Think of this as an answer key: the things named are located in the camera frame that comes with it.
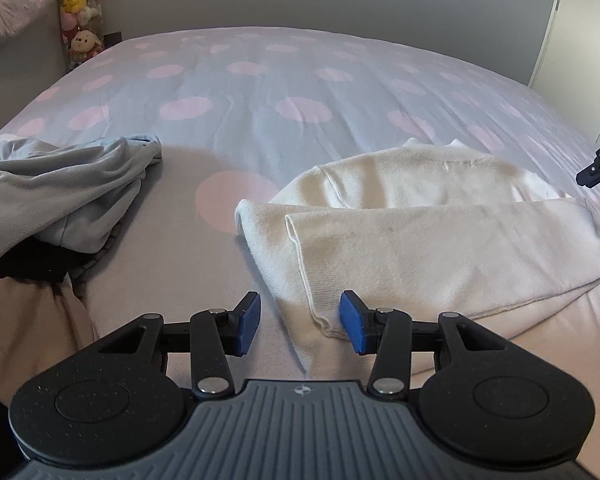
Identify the cream white sweater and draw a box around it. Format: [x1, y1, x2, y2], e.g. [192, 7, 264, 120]
[235, 142, 600, 379]

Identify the cream white door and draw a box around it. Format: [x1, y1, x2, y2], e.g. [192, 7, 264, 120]
[530, 0, 600, 144]

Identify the brown garment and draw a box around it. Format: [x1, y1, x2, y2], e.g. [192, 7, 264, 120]
[0, 278, 97, 405]

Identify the grey garment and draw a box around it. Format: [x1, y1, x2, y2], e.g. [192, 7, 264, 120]
[0, 136, 162, 258]

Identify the black garment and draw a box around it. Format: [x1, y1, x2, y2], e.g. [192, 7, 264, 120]
[0, 233, 117, 299]

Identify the polka dot bed sheet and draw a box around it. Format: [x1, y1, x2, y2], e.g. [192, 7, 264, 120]
[0, 28, 600, 477]

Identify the plush toy hanging organizer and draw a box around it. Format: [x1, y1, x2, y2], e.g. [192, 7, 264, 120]
[58, 0, 104, 72]

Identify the black wall socket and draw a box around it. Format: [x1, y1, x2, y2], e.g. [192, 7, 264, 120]
[104, 32, 123, 49]

